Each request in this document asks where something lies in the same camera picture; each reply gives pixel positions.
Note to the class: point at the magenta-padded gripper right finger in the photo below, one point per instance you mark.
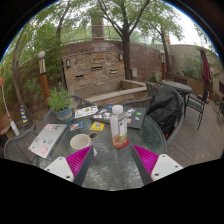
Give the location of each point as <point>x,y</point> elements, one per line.
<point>146,160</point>

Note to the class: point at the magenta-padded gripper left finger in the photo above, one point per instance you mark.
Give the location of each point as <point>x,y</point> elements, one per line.
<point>78,161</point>

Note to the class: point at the clear white-capped drink bottle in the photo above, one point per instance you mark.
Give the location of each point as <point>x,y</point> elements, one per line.
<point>119,128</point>

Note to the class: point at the white ceramic mug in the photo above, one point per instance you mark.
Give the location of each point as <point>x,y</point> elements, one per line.
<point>80,141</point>

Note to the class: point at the small blue picture card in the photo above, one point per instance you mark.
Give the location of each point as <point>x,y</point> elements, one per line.
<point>77,126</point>

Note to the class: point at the silver laptop with stickers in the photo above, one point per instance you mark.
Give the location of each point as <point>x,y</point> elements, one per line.
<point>48,140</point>

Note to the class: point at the yellow square card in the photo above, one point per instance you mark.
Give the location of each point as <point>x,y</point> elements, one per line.
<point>97,126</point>

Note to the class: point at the black laptop with stickers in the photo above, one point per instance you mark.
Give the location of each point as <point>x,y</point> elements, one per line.
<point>136,118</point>

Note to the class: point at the white sticker sheet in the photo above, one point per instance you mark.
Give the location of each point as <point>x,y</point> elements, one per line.
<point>86,112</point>

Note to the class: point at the black jacket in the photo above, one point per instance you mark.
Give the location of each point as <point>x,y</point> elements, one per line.
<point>165,108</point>

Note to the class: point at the green plant in teal pot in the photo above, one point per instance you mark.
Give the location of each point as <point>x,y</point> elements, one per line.
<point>60,100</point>

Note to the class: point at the yellow blue striped bollard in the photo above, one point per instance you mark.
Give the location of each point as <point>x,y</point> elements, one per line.
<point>24,115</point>

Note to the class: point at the black metal patio chair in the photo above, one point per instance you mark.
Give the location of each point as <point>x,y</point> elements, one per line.
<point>196,103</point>

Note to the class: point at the round dark patio table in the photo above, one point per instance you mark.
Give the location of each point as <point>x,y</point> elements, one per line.
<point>178,86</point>

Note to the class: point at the dark-trunked green tree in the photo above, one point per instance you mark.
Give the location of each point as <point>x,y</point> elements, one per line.
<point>126,60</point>

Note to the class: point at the leaning green tree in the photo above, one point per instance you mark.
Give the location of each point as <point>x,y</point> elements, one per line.
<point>16,80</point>

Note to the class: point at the closed maroon patio umbrella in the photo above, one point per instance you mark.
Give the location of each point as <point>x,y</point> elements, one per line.
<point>205,68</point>

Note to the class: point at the grey wall utility box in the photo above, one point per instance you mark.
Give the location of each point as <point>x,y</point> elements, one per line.
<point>134,72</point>

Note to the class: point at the wooden globe lamp post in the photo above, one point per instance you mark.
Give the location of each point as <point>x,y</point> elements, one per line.
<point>44,76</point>
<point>163,66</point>

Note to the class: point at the black wall lantern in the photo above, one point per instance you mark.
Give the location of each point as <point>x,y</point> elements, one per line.
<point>68,63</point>
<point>120,57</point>

